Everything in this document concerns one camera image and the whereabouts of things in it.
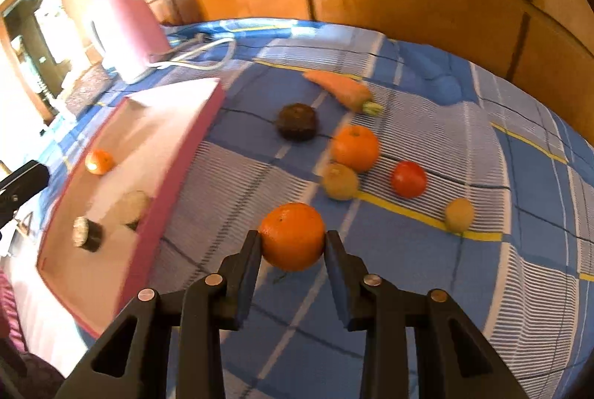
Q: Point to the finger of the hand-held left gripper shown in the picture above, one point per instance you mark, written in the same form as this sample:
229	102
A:
25	178

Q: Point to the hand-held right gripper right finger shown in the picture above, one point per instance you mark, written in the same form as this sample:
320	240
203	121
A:
336	290

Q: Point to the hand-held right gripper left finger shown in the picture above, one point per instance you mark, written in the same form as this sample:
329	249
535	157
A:
248	292

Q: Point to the large orange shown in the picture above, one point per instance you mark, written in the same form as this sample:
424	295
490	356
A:
291	236
355	148

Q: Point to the yellow-brown kiwi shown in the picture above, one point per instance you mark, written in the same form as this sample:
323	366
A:
459	215
341	181

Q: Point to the red tomato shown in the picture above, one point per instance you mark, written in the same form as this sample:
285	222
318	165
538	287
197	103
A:
408	179

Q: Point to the pink tray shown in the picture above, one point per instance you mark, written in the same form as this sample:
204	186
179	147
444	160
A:
176	176

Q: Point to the dark brown round fruit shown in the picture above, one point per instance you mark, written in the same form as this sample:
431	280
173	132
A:
297	122

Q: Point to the orange carrot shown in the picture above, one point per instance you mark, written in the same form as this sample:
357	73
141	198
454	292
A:
338	88

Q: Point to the dark fruit half speckled face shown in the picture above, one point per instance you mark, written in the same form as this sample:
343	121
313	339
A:
87	234

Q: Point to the small orange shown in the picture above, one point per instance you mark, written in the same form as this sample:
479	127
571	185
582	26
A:
100	162

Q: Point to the blue plaid blanket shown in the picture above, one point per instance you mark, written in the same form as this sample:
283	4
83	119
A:
417	310

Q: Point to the carved wooden box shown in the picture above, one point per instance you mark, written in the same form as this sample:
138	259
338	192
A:
86	90

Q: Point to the dark fruit half pale face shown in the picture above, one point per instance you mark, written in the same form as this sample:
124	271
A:
132	207

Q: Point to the maroon patterned cloth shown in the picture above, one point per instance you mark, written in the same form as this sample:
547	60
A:
28	373

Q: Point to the pink electric kettle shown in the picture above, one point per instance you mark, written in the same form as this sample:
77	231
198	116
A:
130	32

